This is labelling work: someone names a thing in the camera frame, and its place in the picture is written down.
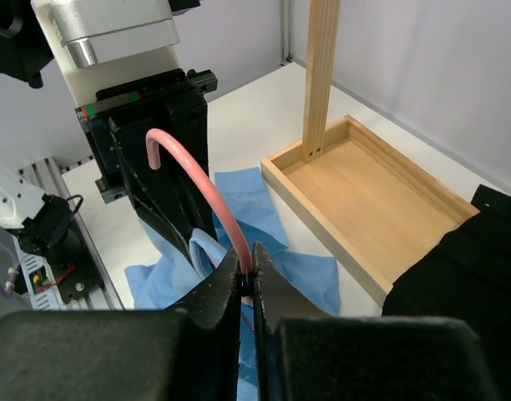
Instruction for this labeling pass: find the light blue shirt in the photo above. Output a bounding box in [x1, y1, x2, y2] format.
[124, 166, 342, 401]

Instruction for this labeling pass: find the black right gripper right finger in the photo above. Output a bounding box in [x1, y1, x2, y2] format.
[251, 243, 500, 400]

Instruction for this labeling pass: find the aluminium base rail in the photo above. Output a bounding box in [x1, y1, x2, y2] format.
[14, 157, 124, 310]

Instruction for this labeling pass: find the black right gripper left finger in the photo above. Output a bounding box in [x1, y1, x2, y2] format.
[0, 251, 241, 400]

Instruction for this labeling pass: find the wooden clothes rack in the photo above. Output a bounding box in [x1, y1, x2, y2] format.
[261, 1, 478, 304]

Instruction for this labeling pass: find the pink wire hanger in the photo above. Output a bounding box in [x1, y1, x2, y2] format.
[145, 128, 253, 288]

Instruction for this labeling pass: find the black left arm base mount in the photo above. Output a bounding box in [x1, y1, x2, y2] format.
[51, 250, 104, 304]

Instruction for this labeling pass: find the slotted grey cable duct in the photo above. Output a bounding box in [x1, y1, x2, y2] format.
[16, 246, 64, 311]

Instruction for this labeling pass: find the black shirt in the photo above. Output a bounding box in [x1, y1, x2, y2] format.
[382, 185, 511, 400]

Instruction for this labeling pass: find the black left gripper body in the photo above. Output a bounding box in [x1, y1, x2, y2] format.
[75, 69, 217, 203]

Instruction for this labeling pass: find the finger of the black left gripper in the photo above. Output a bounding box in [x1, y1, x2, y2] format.
[108, 117, 191, 262]
[163, 89, 216, 238]

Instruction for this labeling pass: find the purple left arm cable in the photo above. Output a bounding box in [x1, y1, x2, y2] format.
[0, 238, 21, 300]

